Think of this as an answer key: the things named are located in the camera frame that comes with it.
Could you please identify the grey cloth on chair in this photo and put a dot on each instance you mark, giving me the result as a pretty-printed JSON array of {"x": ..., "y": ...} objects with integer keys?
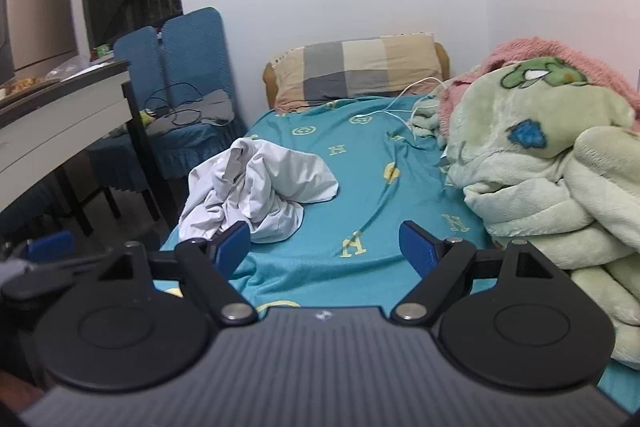
[{"x": 214, "y": 109}]

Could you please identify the white t-shirt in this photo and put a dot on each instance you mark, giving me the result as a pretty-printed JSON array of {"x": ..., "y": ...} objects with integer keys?
[{"x": 257, "y": 182}]

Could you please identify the blue covered chair front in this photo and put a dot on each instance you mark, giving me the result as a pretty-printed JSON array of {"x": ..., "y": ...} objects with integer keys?
[{"x": 112, "y": 158}]

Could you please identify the blue covered chair rear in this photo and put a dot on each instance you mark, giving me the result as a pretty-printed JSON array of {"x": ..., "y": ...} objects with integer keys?
[{"x": 197, "y": 62}]

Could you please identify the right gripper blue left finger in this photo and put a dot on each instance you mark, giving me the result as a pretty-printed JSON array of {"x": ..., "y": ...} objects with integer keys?
[{"x": 225, "y": 251}]

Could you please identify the white desk with dark top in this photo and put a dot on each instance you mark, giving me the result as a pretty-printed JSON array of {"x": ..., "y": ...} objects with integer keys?
[{"x": 42, "y": 131}]

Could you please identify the teal patterned bed sheet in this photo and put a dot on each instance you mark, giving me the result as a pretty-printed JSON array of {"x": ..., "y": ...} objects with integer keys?
[{"x": 346, "y": 252}]

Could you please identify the green fleece blanket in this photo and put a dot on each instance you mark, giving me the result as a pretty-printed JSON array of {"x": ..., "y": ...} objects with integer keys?
[{"x": 544, "y": 153}]

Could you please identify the blue covered chair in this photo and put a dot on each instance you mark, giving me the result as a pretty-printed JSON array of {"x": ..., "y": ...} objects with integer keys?
[
  {"x": 197, "y": 62},
  {"x": 112, "y": 158}
]

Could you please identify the brown cardboard box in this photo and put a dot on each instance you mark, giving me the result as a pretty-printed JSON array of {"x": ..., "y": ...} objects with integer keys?
[{"x": 41, "y": 35}]

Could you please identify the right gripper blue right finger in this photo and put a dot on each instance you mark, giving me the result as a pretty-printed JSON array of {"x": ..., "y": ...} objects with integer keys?
[{"x": 423, "y": 250}]

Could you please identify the checkered beige grey pillow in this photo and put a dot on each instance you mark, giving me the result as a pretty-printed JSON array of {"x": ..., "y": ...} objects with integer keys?
[{"x": 325, "y": 72}]

